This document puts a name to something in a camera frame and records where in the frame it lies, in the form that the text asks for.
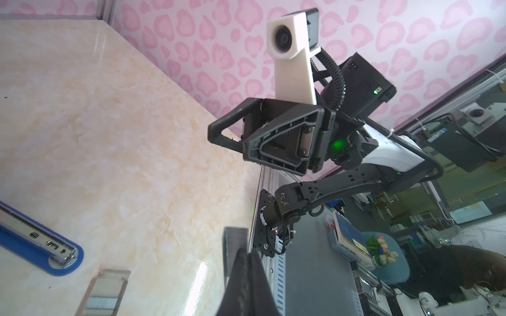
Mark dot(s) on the black box behind glass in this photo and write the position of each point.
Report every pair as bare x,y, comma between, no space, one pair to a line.
470,136

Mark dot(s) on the aluminium front rail frame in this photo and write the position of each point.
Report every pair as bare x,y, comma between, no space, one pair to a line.
235,238

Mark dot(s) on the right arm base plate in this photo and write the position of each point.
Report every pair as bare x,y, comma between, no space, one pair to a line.
269,236

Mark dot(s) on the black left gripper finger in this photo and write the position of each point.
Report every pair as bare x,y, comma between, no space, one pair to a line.
248,291

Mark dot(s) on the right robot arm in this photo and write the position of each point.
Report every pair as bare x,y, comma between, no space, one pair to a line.
298,138

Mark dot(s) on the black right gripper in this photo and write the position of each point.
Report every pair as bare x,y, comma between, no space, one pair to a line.
292,130

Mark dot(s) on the silver staple strips tray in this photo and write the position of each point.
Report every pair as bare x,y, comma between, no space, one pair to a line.
105,293

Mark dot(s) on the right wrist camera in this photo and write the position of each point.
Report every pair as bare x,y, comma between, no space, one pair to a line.
292,41

